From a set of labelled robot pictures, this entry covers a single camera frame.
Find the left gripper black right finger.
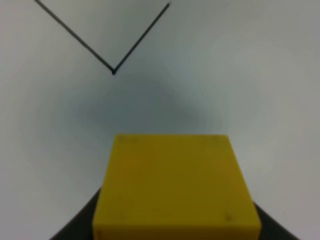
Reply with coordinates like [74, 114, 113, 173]
[254, 202, 298, 240]

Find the yellow cube block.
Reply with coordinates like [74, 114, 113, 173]
[92, 134, 262, 240]

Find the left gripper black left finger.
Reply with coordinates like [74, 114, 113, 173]
[51, 189, 101, 240]

